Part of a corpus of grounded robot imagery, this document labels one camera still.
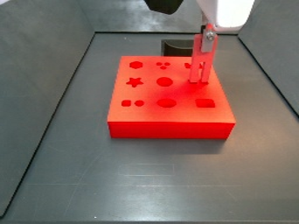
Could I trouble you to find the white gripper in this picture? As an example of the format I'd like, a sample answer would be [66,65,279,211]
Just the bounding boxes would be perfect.
[196,0,255,53]

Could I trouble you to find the black curved holder stand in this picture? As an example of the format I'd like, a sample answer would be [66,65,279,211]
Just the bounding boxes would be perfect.
[162,39,192,57]

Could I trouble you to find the red shape-sorter block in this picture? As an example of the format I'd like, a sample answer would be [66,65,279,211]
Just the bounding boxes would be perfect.
[107,56,236,139]

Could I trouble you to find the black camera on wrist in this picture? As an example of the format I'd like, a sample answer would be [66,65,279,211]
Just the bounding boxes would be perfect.
[144,0,183,15]

